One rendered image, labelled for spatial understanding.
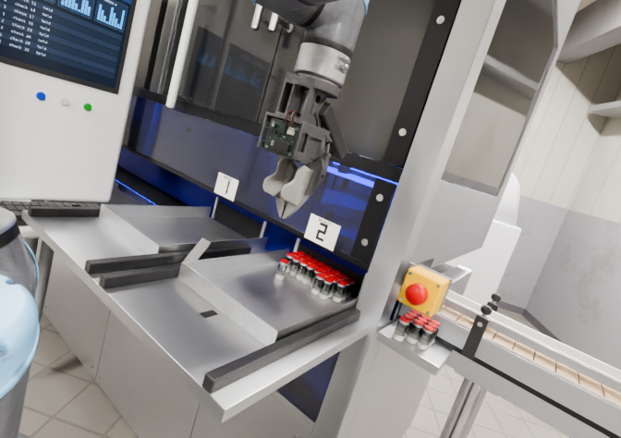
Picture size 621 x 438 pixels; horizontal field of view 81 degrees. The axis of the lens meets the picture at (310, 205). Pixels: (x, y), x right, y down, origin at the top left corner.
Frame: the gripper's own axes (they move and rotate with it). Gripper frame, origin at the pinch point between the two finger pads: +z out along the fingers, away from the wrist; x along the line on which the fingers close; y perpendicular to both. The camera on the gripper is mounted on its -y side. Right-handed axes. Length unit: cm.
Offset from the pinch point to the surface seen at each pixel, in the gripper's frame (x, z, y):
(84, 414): -78, 109, -22
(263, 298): -6.6, 21.2, -10.0
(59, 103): -89, -1, -1
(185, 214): -53, 20, -24
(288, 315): 0.5, 21.2, -9.7
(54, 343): -124, 109, -29
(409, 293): 17.7, 9.8, -20.5
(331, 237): -3.5, 7.6, -24.3
